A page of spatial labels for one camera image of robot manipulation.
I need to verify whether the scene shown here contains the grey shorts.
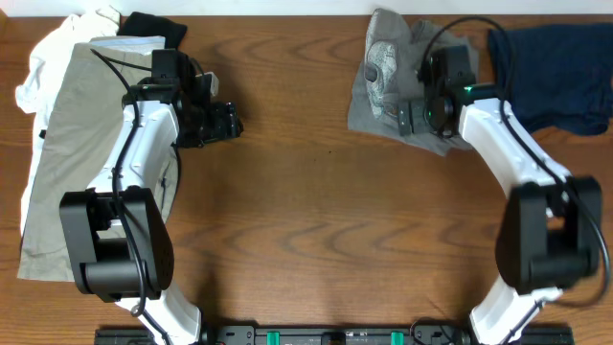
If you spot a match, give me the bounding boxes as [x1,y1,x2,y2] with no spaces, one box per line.
[348,9,472,156]

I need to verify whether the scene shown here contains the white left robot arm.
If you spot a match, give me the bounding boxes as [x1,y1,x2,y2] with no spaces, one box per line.
[59,72,242,344]

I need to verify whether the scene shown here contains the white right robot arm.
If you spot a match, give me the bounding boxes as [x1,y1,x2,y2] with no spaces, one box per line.
[397,84,612,344]

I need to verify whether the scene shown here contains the light blue folded garment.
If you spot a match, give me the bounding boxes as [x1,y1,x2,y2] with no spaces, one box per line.
[90,35,166,55]

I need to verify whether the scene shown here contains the khaki shorts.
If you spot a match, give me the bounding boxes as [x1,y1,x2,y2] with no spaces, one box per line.
[17,43,152,282]

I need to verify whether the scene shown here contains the black garment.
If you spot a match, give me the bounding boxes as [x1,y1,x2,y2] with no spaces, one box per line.
[117,11,188,49]

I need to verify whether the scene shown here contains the navy blue garment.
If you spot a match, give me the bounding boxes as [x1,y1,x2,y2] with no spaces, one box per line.
[488,23,612,136]

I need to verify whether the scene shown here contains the white shirt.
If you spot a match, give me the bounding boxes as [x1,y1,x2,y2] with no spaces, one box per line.
[15,6,121,232]

